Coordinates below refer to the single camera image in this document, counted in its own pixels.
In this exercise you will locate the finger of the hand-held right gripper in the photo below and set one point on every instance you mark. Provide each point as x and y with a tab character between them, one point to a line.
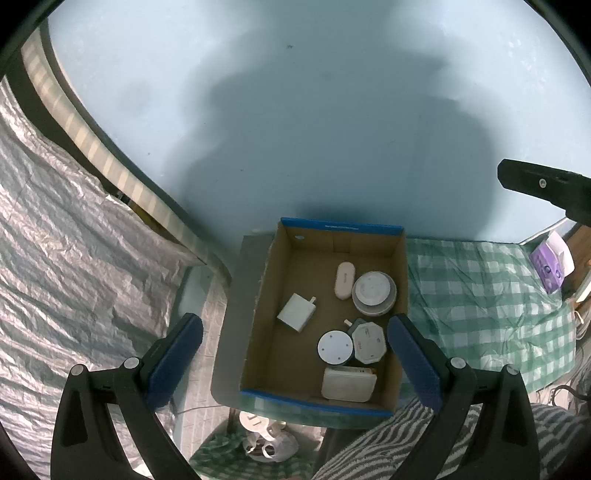
545	182

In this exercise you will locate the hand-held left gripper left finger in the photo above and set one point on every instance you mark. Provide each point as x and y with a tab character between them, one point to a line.
178	360

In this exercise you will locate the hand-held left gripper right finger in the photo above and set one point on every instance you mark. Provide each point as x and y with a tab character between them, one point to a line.
415	364

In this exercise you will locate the white octagonal device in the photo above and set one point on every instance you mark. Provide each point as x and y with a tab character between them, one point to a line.
368	342

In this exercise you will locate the white and orange device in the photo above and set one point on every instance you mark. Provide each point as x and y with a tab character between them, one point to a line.
348	385

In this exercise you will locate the dark grey plug adapter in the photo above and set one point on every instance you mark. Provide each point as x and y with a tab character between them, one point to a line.
354	326

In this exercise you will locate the white round disc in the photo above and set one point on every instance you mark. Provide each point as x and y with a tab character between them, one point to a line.
334	348

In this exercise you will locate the white round dome device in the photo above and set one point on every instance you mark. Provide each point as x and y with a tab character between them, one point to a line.
374	293

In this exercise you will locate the blue-edged cardboard box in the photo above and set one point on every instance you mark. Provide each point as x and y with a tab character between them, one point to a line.
277	369

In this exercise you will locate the white capsule-shaped device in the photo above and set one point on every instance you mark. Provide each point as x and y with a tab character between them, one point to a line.
344	280

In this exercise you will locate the white plug charger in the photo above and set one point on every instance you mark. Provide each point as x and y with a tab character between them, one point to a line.
295	314

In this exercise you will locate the purple tissue pack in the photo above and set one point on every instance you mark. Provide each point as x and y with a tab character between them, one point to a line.
547	267

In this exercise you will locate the green checked cloth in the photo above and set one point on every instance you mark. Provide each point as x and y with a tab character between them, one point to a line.
485	300

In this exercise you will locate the grey white striped blanket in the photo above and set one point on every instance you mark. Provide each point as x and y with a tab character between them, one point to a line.
369	447

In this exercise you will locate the silver crinkled sheet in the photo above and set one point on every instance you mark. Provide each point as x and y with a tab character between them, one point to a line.
69	254

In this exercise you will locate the striped fabric edging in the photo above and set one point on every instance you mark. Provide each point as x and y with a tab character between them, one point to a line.
83	138

